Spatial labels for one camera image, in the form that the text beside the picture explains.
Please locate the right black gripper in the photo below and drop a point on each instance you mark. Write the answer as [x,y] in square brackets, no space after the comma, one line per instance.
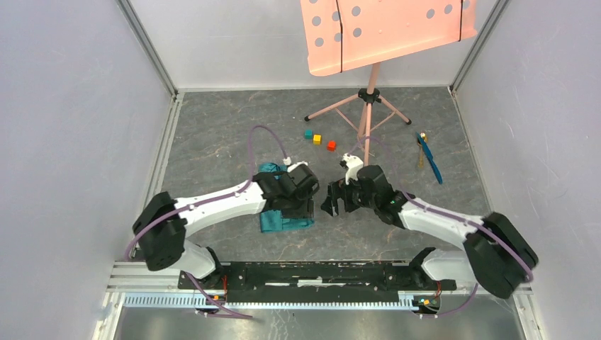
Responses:
[335,190]

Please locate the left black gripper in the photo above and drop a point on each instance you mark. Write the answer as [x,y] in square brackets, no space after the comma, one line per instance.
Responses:
[306,210]

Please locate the teal cloth napkin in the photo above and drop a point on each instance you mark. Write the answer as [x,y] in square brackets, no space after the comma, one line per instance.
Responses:
[273,220]

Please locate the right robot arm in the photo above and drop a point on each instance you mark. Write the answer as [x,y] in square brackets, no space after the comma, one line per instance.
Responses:
[499,257]

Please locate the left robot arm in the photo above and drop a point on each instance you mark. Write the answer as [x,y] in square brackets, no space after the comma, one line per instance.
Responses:
[163,228]

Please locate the red cube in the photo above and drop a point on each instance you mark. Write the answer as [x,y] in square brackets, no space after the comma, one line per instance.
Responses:
[331,146]

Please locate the gold spoon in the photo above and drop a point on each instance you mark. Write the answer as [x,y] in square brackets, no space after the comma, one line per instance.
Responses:
[421,156]

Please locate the pink music stand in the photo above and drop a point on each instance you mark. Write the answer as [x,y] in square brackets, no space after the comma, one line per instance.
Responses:
[346,35]

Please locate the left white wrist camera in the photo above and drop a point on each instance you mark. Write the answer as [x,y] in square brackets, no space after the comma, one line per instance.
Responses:
[289,165]

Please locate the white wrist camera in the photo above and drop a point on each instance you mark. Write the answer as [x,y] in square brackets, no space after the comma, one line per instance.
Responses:
[289,165]
[352,164]

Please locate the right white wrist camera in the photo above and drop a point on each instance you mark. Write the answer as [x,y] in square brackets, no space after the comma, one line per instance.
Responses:
[352,164]

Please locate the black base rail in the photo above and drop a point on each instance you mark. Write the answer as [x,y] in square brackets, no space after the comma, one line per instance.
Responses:
[327,284]

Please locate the blue handled utensil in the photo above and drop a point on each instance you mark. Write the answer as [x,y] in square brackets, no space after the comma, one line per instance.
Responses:
[430,158]

